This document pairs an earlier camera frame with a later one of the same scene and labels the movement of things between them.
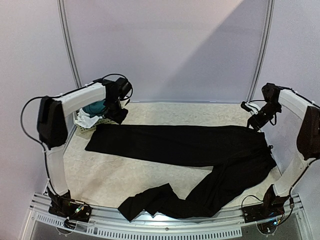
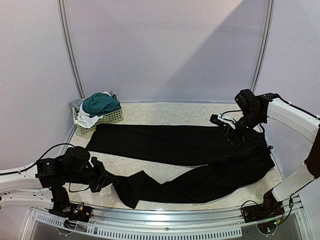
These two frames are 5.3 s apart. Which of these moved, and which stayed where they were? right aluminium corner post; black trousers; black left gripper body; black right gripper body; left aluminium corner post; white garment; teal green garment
Moved: black left gripper body; black trousers; black right gripper body
Stayed: teal green garment; left aluminium corner post; white garment; right aluminium corner post
